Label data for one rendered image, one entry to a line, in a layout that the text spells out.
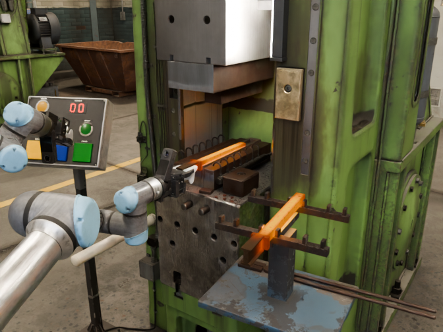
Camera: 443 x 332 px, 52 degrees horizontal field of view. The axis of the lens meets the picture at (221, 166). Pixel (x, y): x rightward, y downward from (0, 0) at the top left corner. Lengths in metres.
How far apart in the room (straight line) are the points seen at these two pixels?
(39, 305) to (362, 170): 1.85
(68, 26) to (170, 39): 9.17
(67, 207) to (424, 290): 2.29
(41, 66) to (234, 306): 5.72
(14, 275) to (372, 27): 1.43
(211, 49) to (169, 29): 0.19
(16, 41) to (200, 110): 4.68
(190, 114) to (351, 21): 0.76
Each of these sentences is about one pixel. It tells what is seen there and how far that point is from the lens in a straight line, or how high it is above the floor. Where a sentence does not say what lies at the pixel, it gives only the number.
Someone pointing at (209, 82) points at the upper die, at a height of 1.31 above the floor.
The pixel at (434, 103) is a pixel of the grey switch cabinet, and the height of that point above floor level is 0.31.
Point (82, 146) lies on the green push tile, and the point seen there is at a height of 1.03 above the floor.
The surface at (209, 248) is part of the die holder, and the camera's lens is 1.69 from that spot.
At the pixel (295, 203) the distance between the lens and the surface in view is 1.34.
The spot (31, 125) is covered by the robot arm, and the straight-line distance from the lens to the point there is 1.49.
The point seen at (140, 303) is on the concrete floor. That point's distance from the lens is 2.65.
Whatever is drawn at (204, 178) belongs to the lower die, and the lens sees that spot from 1.66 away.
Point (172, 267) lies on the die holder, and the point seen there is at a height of 0.56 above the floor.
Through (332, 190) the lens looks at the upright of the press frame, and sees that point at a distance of 1.58.
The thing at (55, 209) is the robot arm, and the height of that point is 1.13.
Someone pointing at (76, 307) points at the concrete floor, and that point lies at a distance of 2.70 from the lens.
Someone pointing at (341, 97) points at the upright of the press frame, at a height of 1.28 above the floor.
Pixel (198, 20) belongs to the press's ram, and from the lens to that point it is 1.56.
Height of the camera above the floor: 1.55
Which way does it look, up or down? 20 degrees down
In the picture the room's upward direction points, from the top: straight up
